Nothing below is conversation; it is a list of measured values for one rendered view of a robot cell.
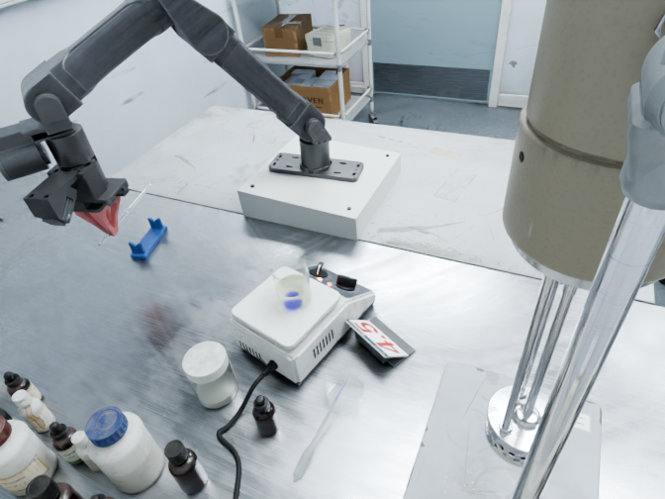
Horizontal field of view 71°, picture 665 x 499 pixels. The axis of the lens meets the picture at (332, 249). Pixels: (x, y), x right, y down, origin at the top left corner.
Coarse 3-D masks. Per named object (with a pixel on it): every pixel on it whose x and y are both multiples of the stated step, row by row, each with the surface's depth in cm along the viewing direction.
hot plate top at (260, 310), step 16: (256, 288) 71; (272, 288) 70; (320, 288) 69; (240, 304) 68; (256, 304) 68; (272, 304) 68; (320, 304) 67; (240, 320) 66; (256, 320) 66; (272, 320) 65; (288, 320) 65; (304, 320) 65; (320, 320) 65; (272, 336) 63; (288, 336) 63; (304, 336) 63
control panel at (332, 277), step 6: (324, 270) 80; (330, 270) 81; (312, 276) 76; (330, 276) 78; (336, 276) 78; (324, 282) 74; (336, 288) 73; (360, 288) 76; (366, 288) 76; (342, 294) 71; (348, 294) 72; (354, 294) 73; (360, 294) 73
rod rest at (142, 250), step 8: (152, 224) 98; (160, 224) 97; (152, 232) 97; (160, 232) 97; (144, 240) 96; (152, 240) 95; (136, 248) 91; (144, 248) 94; (152, 248) 94; (136, 256) 92; (144, 256) 92
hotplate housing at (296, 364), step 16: (336, 304) 69; (352, 304) 71; (368, 304) 75; (336, 320) 68; (240, 336) 69; (256, 336) 66; (320, 336) 66; (336, 336) 70; (256, 352) 69; (272, 352) 65; (288, 352) 63; (304, 352) 64; (320, 352) 68; (272, 368) 66; (288, 368) 65; (304, 368) 65
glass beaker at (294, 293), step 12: (288, 252) 66; (300, 252) 65; (276, 264) 66; (288, 264) 67; (300, 264) 66; (276, 276) 66; (300, 276) 63; (276, 288) 65; (288, 288) 63; (300, 288) 64; (288, 300) 65; (300, 300) 65
